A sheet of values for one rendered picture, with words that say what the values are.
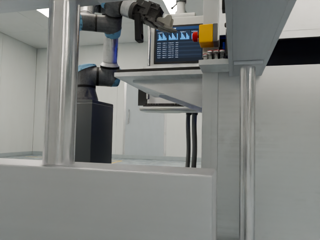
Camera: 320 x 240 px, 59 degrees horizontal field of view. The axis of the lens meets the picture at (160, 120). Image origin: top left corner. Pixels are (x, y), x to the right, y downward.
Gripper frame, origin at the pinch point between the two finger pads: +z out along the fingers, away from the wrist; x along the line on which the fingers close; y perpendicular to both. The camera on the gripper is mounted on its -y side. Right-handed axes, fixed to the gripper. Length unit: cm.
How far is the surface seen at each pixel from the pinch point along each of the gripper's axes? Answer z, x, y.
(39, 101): -465, 562, -170
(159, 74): 0.1, 7.1, -17.4
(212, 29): 15.2, -3.3, 5.6
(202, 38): 13.3, -3.5, 0.9
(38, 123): -439, 562, -224
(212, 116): 28.9, 5.6, -24.1
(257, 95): 41.0, 5.6, -9.5
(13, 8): -9, -66, -24
